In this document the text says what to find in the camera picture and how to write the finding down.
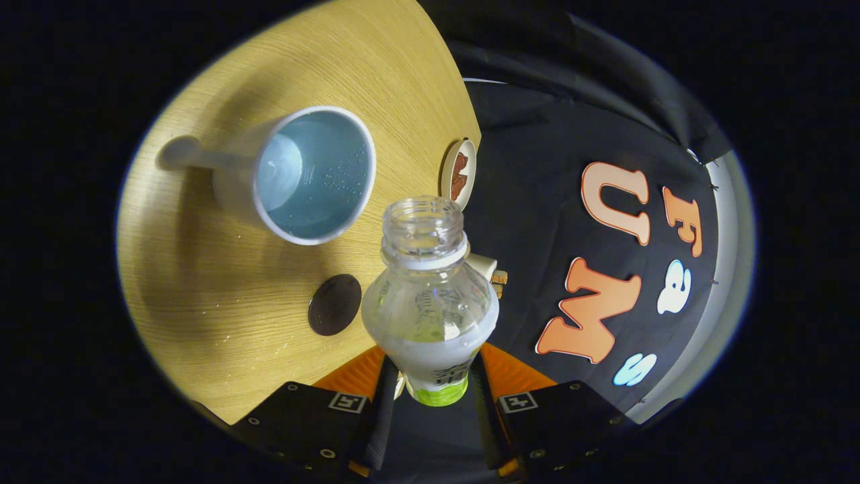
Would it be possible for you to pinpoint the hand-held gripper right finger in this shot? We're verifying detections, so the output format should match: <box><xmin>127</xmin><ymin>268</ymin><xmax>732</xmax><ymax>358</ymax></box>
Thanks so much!
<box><xmin>469</xmin><ymin>342</ymin><xmax>639</xmax><ymax>482</ymax></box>

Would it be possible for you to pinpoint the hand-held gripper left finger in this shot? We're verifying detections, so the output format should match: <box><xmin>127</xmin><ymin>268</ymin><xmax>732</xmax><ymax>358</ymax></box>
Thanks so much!
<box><xmin>191</xmin><ymin>346</ymin><xmax>405</xmax><ymax>482</ymax></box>

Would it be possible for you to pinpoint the clear plastic juice bottle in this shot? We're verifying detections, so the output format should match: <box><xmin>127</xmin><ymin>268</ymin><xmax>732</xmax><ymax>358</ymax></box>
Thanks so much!
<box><xmin>361</xmin><ymin>196</ymin><xmax>501</xmax><ymax>407</ymax></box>

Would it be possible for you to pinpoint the dark brown round coaster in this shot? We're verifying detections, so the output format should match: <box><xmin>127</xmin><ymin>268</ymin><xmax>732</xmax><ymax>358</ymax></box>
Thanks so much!
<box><xmin>308</xmin><ymin>274</ymin><xmax>363</xmax><ymax>337</ymax></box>

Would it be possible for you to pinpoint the white cup with handle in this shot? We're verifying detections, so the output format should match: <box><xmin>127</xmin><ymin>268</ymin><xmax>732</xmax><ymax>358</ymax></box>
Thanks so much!
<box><xmin>159</xmin><ymin>106</ymin><xmax>377</xmax><ymax>246</ymax></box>

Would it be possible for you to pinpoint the white toaster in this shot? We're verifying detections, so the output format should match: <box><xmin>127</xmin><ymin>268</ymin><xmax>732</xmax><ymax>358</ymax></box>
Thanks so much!
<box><xmin>465</xmin><ymin>252</ymin><xmax>499</xmax><ymax>284</ymax></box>

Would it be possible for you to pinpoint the wooden table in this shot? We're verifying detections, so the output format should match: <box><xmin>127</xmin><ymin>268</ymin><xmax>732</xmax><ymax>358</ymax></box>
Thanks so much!
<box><xmin>116</xmin><ymin>0</ymin><xmax>482</xmax><ymax>426</ymax></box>

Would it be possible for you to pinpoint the white round plate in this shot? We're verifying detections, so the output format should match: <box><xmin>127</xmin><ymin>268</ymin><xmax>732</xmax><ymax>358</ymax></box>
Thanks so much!
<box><xmin>440</xmin><ymin>138</ymin><xmax>478</xmax><ymax>210</ymax></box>

